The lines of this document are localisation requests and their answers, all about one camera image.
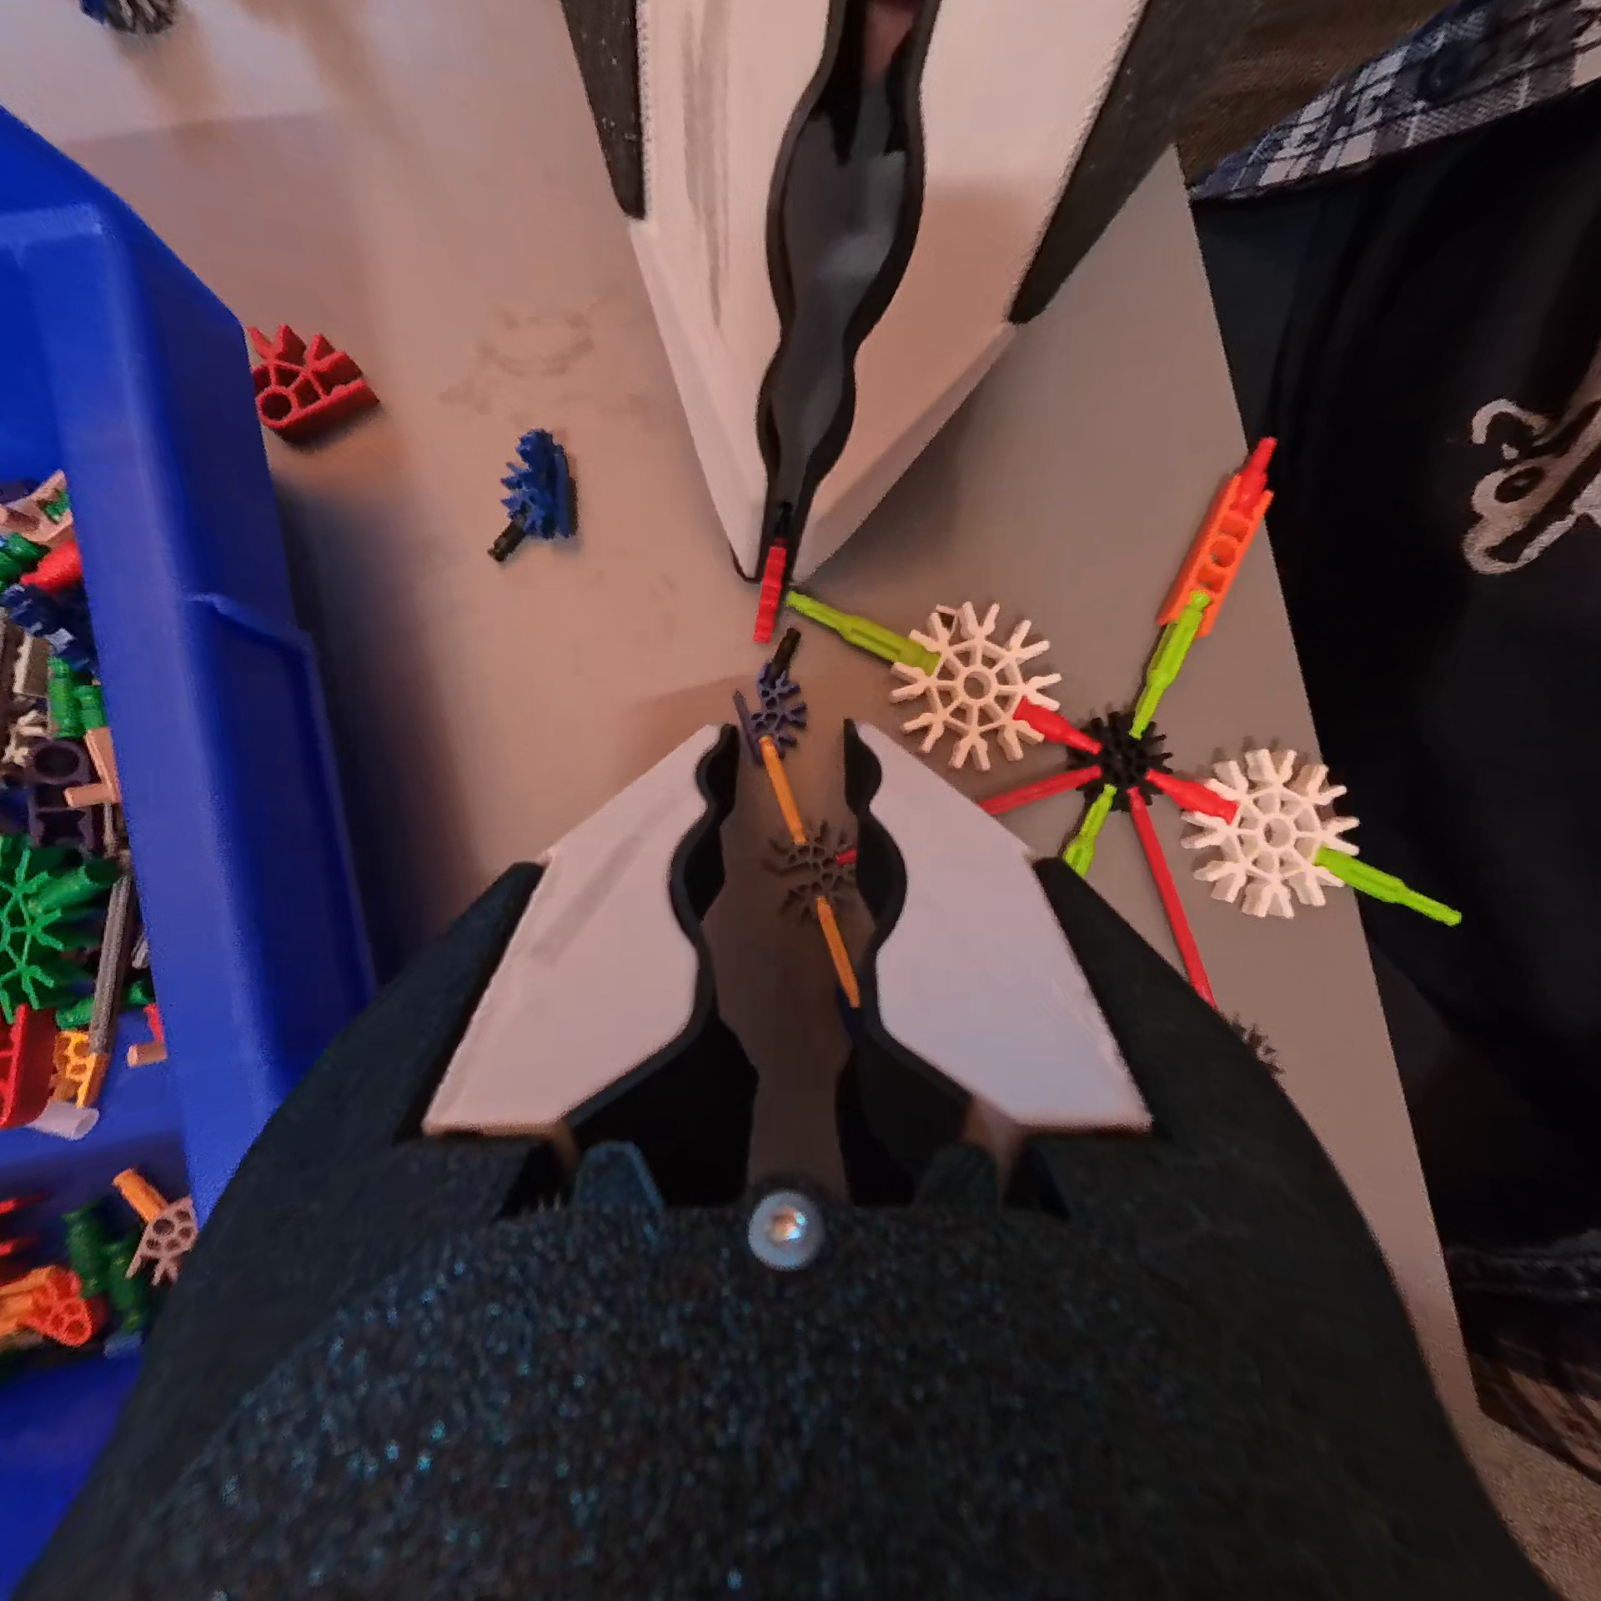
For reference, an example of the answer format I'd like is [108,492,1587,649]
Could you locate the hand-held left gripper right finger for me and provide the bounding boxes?
[841,718,1155,1139]

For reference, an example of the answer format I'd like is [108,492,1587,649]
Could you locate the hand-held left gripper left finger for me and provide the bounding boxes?
[423,725,744,1143]

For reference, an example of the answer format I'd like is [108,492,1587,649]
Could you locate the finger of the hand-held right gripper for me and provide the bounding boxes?
[788,0,1149,582]
[623,0,869,582]

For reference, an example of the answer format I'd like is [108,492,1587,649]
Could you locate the long red toy rod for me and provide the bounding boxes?
[837,764,1106,869]

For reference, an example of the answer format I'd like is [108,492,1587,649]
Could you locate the colourful toy rod wheel assembly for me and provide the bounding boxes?
[733,439,1463,1079]

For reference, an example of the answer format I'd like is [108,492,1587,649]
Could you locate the short yellow toy rod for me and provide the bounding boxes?
[758,737,812,841]

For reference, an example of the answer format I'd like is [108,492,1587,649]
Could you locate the blue toy connector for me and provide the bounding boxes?
[733,670,810,764]

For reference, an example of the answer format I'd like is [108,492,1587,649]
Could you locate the green toy rod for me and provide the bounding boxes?
[785,592,942,670]

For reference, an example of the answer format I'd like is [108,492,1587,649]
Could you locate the blue plastic bin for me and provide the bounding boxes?
[0,107,377,1601]

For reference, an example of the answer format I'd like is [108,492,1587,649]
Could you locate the pile of toy construction pieces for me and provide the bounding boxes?
[0,473,201,1363]

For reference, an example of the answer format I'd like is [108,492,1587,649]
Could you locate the plaid flannel shirt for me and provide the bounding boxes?
[1187,0,1601,202]

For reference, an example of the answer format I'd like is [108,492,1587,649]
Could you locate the blue connector with black rod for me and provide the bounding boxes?
[487,427,579,563]

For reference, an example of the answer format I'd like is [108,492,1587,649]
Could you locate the red toy connector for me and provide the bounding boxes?
[245,323,381,442]

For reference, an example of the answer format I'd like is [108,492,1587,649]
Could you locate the black printed shirt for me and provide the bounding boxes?
[1196,112,1601,1253]

